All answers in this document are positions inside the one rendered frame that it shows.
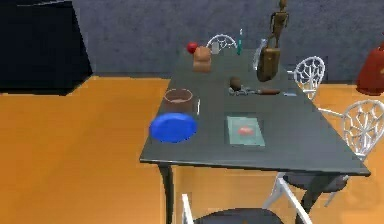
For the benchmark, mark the silver table knife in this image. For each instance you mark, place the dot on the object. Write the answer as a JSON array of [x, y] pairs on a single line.
[[198, 106]]

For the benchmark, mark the brown glass bowl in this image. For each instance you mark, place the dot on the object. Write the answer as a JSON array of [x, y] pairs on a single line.
[[178, 100]]

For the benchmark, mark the blue plate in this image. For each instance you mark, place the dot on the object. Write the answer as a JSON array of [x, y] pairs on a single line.
[[173, 127]]

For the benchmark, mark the brown potato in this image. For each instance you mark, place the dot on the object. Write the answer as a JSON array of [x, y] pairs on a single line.
[[235, 83]]

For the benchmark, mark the brown bread loaf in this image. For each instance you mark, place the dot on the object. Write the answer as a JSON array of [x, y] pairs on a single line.
[[202, 60]]

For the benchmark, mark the pale green book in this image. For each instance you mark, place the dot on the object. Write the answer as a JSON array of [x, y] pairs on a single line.
[[245, 131]]

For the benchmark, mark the red apple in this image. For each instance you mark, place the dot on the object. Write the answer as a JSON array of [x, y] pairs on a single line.
[[191, 47]]

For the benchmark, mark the clear glass cup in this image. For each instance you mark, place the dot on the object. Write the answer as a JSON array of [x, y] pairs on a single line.
[[215, 47]]

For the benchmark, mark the teal spray bottle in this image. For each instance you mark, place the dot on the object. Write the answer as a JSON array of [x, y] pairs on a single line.
[[239, 43]]

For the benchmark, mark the brown wooden figure statue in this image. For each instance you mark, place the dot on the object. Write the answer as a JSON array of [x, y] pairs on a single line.
[[270, 56]]

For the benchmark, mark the dark grey dining table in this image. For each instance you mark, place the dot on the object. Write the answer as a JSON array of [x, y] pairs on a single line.
[[293, 133]]

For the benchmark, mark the black cabinet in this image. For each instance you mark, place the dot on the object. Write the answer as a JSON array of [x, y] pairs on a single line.
[[40, 46]]

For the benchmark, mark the red rounded object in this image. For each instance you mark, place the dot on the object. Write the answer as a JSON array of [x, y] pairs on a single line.
[[372, 73]]

